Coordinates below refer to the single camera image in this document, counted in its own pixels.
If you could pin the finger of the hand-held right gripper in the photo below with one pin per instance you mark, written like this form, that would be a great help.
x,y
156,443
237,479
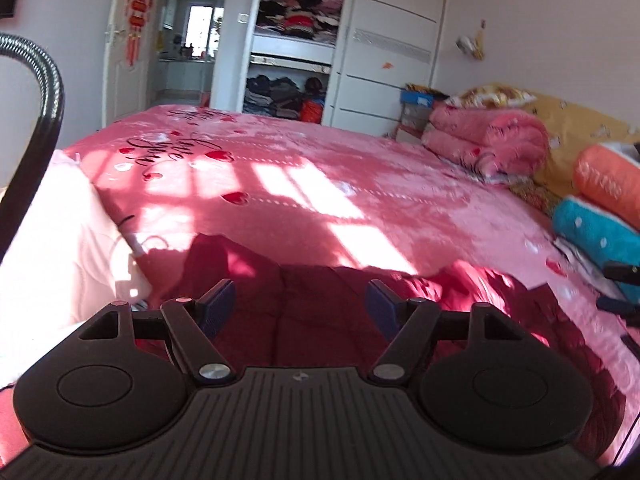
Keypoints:
x,y
620,306
625,271

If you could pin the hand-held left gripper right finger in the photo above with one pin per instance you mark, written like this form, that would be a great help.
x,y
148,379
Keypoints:
x,y
382,306

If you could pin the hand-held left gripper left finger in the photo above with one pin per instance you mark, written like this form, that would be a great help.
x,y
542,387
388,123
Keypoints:
x,y
217,307

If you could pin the red quilted down jacket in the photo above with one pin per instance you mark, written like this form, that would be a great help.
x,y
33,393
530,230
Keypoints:
x,y
310,300

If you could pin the pile of dark clothes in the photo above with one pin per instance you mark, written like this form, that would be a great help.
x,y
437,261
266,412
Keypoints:
x,y
280,95

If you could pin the pile of mixed colour clothes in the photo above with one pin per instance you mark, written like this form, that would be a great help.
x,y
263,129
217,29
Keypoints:
x,y
305,15

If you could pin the teal flower print folded blanket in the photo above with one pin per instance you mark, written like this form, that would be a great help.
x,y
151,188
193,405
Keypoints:
x,y
595,232

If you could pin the white folded cloth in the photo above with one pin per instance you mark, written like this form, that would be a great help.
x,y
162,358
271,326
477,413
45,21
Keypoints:
x,y
575,260

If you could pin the orange folded blanket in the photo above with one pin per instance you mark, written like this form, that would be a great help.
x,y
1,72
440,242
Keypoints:
x,y
610,180

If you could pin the pink heart print bed blanket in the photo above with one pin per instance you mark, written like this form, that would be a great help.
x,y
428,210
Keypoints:
x,y
300,185

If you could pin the yellow headboard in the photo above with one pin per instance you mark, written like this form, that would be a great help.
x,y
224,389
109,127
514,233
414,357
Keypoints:
x,y
580,125

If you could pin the white quilted cloth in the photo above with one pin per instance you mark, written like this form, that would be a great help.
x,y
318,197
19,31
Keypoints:
x,y
55,250

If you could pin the pink folded quilt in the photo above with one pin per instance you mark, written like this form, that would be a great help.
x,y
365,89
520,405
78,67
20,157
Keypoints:
x,y
485,135

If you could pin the stack of cardboard boxes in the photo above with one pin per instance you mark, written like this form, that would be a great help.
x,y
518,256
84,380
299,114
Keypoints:
x,y
415,105

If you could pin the yellow patterned pillow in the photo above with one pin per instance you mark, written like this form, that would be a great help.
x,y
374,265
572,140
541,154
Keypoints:
x,y
495,95

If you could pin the white door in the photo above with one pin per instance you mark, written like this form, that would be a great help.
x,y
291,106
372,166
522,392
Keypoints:
x,y
117,80

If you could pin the white wardrobe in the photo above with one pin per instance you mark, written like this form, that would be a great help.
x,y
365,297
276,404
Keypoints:
x,y
395,10

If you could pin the red knot door decoration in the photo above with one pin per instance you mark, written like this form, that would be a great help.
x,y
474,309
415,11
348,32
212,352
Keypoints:
x,y
139,10

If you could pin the wall hook with hanging things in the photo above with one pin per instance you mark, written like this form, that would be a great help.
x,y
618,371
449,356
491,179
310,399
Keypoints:
x,y
472,45

